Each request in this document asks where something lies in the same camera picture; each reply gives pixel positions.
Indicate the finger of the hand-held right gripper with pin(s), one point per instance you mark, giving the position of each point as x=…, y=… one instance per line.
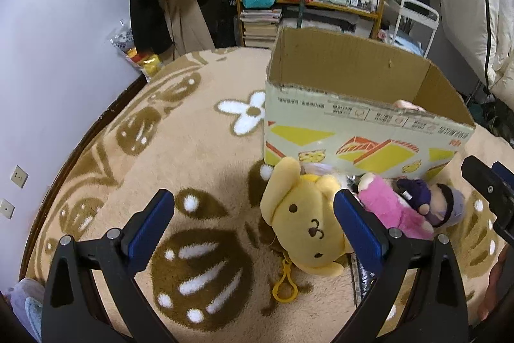
x=504, y=172
x=490, y=198

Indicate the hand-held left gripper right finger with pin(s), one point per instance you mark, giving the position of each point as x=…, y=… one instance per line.
x=357, y=230

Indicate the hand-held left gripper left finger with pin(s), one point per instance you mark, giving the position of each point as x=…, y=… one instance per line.
x=154, y=222

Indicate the pink plush toy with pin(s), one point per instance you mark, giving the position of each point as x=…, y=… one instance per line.
x=385, y=206

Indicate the purple capped plush doll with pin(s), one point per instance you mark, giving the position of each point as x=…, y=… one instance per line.
x=449, y=206

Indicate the yellow dog plush toy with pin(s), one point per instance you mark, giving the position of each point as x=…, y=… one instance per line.
x=305, y=214

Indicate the printed cardboard box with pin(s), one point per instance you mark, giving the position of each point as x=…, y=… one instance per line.
x=321, y=126

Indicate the person's right hand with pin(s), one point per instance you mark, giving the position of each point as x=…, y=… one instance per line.
x=490, y=290

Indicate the yellow plastic carabiner clip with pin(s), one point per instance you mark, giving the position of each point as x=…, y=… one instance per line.
x=286, y=267

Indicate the cream padded bag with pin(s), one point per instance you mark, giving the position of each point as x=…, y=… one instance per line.
x=506, y=86

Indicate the beige brown patterned rug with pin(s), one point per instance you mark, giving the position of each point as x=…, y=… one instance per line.
x=200, y=146

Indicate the pale fluffy plush toy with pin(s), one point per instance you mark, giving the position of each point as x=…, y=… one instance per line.
x=407, y=105

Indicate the lilac blue cloth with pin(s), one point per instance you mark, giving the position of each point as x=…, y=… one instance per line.
x=28, y=307

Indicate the light blue cloth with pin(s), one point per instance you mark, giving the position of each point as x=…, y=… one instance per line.
x=405, y=43

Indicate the clear plastic snack bag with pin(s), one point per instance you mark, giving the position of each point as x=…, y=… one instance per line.
x=124, y=39

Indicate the white folding stool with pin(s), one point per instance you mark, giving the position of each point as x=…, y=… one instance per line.
x=404, y=0

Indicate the beige hanging coat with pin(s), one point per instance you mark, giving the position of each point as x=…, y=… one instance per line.
x=180, y=17

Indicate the black hanging coat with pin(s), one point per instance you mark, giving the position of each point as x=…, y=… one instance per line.
x=146, y=13

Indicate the folded clothes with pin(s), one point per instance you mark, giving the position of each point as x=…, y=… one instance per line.
x=321, y=21

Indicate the stack of books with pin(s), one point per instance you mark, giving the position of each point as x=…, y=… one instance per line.
x=261, y=29

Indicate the black hanging garment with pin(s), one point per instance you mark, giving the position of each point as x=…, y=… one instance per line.
x=219, y=5

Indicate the white wall socket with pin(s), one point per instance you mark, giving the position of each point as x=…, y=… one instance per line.
x=6, y=208
x=18, y=176

